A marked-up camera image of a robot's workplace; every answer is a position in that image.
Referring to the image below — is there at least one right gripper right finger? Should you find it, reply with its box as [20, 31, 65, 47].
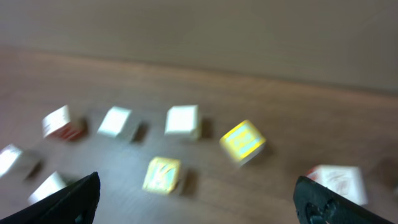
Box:
[293, 176, 393, 224]

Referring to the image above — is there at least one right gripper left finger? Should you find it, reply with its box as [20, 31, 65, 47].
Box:
[1, 172, 100, 224]

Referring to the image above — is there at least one block red side top row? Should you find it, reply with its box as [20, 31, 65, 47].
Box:
[306, 165, 368, 205]

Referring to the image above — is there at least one block red W side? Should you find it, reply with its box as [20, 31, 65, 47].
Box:
[27, 172, 69, 205]

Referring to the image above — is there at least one yellow side block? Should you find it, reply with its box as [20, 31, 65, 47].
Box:
[1, 144, 40, 179]

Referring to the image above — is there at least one block with red M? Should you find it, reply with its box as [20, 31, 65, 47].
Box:
[42, 105, 85, 141]

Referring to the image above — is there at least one yellow block lower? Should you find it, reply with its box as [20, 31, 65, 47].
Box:
[142, 157, 187, 195]

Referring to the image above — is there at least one block with green A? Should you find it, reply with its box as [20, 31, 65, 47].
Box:
[97, 106, 141, 142]

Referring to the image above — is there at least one yellow top block upper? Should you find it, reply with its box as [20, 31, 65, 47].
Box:
[220, 119, 267, 166]

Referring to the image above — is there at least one white block top row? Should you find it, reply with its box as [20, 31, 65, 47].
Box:
[164, 105, 201, 141]

